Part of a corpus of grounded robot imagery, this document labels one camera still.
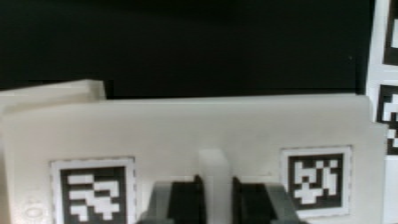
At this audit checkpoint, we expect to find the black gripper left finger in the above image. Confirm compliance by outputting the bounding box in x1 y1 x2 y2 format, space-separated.
139 176 207 224

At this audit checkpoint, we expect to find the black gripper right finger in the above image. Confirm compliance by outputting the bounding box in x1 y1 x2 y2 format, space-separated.
231 178 306 224

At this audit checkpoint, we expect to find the white panel with tag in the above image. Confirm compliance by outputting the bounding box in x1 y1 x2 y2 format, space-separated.
2 95 386 224

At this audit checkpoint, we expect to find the white cabinet body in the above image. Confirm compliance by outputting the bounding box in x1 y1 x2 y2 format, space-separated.
0 79 107 115

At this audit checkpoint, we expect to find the white tag base sheet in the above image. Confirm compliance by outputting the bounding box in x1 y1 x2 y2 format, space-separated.
366 0 398 224

